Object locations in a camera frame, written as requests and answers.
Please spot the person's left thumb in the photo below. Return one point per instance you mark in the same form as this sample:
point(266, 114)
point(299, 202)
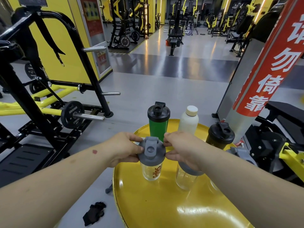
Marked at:
point(131, 159)

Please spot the black squat rack with plates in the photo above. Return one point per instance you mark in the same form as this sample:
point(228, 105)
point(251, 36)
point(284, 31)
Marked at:
point(123, 33)

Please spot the red wall poster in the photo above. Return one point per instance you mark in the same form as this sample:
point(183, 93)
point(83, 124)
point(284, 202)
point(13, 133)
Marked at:
point(95, 23)

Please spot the person's right thumb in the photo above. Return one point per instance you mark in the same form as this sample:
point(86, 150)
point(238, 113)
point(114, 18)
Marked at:
point(173, 156)

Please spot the black and yellow weight machine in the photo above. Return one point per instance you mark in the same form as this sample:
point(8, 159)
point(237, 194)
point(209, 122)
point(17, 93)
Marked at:
point(21, 97)

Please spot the person's right forearm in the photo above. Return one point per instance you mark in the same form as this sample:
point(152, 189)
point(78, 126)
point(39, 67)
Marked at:
point(249, 194)

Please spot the green shaker bottle black lid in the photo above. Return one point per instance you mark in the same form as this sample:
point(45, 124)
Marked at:
point(158, 127)

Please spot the person's right hand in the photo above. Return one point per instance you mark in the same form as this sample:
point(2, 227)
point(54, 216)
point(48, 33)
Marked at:
point(190, 151)

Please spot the white insulated bottle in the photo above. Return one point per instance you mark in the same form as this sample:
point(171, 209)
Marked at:
point(188, 122)

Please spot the grey shaker lid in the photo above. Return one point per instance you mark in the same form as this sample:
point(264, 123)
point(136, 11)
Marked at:
point(242, 155)

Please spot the row of yellow gym machines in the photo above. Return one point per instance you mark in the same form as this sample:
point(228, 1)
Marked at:
point(228, 23)

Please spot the clear shaker bottle orange print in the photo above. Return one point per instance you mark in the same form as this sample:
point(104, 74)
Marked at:
point(152, 172)

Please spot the grey leaning panel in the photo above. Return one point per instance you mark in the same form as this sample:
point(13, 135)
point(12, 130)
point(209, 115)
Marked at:
point(239, 75)

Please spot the plain clear shaker bottle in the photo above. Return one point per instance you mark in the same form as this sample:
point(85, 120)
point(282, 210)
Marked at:
point(186, 180)

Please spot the person's left forearm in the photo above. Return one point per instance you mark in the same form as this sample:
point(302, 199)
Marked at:
point(54, 185)

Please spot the black weight plate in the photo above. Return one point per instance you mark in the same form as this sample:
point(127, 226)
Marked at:
point(68, 116)

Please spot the silver pillar with red banner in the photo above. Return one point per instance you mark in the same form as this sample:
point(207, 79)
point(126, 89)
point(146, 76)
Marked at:
point(270, 73)

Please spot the person's left hand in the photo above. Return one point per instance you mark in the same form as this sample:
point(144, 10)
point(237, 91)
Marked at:
point(118, 149)

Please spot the black glove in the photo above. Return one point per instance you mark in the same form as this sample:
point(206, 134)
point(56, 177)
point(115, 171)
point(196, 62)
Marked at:
point(93, 213)

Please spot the yellow machine bracket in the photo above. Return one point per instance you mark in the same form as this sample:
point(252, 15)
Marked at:
point(293, 159)

